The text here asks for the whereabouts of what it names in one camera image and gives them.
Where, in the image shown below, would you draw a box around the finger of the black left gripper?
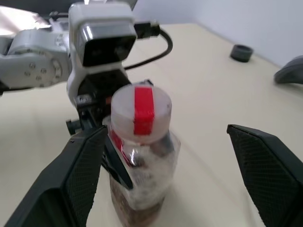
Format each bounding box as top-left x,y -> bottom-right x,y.
101,134 -> 134,190
131,79 -> 154,88

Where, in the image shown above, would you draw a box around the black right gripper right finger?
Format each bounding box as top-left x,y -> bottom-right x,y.
226,123 -> 303,227

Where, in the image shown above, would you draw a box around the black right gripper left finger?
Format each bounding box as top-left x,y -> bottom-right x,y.
3,125 -> 109,227

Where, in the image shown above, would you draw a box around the white cap with red tape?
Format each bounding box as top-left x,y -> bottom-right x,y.
110,85 -> 173,142

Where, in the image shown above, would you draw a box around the clear plastic drink bottle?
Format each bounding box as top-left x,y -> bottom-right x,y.
107,115 -> 182,227

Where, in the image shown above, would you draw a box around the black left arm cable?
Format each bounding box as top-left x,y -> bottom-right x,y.
123,20 -> 174,71

